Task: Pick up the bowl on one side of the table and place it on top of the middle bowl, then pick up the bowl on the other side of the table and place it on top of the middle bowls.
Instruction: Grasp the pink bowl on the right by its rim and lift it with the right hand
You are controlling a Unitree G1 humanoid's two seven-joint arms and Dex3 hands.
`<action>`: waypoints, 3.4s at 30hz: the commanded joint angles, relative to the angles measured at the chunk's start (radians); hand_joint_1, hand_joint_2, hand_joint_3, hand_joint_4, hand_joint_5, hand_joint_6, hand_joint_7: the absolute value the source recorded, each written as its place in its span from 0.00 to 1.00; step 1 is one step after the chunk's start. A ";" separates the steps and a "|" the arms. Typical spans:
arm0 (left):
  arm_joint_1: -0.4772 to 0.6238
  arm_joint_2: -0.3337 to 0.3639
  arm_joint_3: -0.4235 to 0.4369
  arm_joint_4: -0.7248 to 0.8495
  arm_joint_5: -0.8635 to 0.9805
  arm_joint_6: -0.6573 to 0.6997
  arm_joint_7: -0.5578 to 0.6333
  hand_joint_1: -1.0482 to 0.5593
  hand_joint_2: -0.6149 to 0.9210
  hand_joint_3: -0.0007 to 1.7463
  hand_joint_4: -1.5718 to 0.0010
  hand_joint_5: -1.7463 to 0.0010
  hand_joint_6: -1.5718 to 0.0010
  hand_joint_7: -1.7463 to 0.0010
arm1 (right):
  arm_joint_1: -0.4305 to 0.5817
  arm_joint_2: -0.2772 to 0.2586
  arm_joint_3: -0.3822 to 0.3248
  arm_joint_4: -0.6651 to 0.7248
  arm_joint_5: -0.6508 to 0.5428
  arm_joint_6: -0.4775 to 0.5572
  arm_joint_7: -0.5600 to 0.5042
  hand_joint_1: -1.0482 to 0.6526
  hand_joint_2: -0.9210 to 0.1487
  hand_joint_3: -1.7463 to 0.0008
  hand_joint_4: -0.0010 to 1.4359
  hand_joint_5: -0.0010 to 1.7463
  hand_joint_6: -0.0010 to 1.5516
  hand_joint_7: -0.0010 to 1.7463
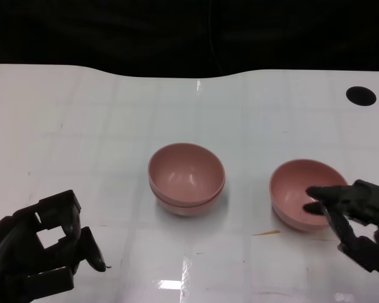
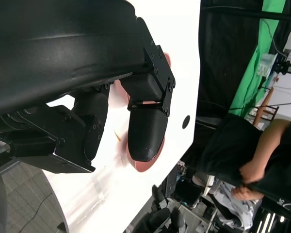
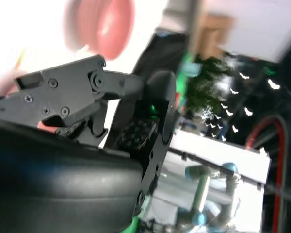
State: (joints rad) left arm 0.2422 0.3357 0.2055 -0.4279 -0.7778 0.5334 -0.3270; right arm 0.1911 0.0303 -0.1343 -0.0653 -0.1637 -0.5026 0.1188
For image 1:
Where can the black round table grommet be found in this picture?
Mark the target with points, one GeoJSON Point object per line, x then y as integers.
{"type": "Point", "coordinates": [361, 95]}

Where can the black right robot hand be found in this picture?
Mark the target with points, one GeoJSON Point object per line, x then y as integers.
{"type": "Point", "coordinates": [366, 221]}

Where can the thin orange splinter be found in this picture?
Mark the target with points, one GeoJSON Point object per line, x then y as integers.
{"type": "Point", "coordinates": [267, 233]}

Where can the black backdrop cloth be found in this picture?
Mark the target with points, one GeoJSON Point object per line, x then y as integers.
{"type": "Point", "coordinates": [113, 31]}

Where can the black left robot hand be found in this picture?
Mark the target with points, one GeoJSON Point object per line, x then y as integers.
{"type": "Point", "coordinates": [6, 252]}

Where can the pink plastic bowl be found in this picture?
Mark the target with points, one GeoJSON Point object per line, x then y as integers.
{"type": "Point", "coordinates": [186, 173]}
{"type": "Point", "coordinates": [186, 210]}
{"type": "Point", "coordinates": [287, 186]}

